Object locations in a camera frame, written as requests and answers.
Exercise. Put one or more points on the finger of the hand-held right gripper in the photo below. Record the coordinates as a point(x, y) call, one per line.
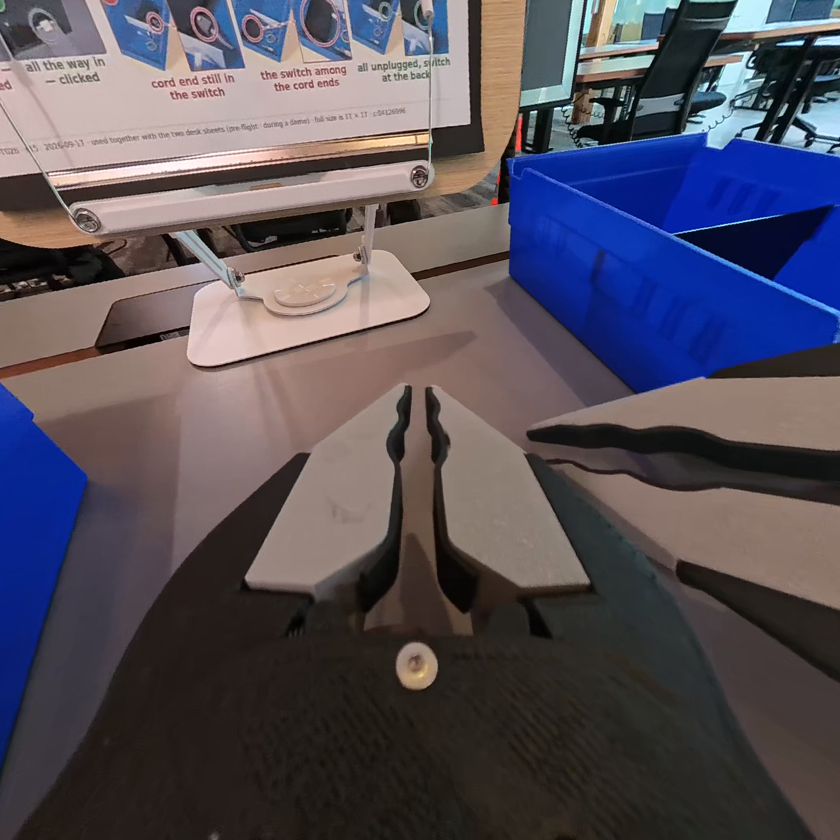
point(741, 531)
point(722, 410)

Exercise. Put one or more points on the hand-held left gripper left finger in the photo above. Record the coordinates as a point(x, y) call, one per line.
point(328, 512)

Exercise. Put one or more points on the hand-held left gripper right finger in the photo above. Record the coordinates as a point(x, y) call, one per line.
point(499, 518)

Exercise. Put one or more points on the blue plastic bin with divider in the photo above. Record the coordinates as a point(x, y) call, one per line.
point(623, 295)

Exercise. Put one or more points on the white document stand wooden board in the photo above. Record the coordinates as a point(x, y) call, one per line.
point(315, 315)

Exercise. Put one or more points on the black mesh office chair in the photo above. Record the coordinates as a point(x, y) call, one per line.
point(682, 65)

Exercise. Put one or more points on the wooden top table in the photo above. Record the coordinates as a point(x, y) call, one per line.
point(630, 65)
point(787, 33)

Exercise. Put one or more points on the instruction sheet on board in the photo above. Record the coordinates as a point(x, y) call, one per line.
point(460, 141)

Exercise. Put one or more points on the dark framed panel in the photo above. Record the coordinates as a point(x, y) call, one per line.
point(544, 52)

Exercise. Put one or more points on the printed instruction sheet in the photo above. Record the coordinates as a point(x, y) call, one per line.
point(229, 124)

